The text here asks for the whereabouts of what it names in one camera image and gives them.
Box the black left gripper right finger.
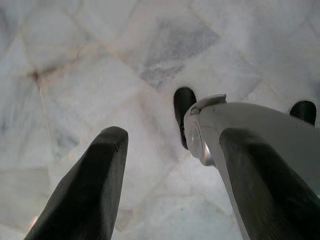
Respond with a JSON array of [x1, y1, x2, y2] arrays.
[[219, 127, 320, 240]]

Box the black robot foot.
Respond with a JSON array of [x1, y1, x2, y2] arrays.
[[173, 86, 198, 151], [289, 100, 317, 126]]

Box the black right robot foot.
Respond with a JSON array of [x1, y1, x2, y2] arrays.
[[289, 100, 317, 126]]

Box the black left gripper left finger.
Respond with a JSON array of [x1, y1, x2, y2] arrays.
[[23, 126, 130, 240]]

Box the grey left robot leg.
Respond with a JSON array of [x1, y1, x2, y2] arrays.
[[183, 94, 320, 240]]

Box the black left robot foot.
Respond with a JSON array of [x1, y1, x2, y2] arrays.
[[173, 86, 198, 151]]

